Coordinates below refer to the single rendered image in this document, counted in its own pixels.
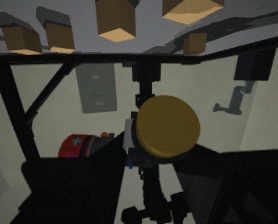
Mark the tan cube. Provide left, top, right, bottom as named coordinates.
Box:
left=183, top=33, right=207, bottom=55
left=162, top=0, right=224, bottom=25
left=2, top=26, right=43, bottom=55
left=95, top=0, right=136, bottom=42
left=45, top=23, right=75, bottom=53

